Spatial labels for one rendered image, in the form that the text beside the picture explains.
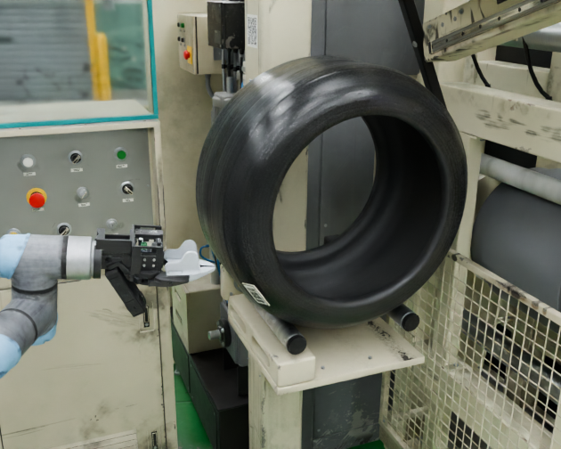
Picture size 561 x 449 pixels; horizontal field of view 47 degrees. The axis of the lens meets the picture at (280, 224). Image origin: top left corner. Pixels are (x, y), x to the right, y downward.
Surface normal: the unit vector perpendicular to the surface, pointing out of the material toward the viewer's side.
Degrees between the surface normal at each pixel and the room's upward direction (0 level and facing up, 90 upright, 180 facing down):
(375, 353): 0
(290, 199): 90
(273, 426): 90
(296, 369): 90
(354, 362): 0
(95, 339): 90
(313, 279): 35
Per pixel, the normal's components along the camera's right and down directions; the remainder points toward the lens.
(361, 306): 0.36, 0.49
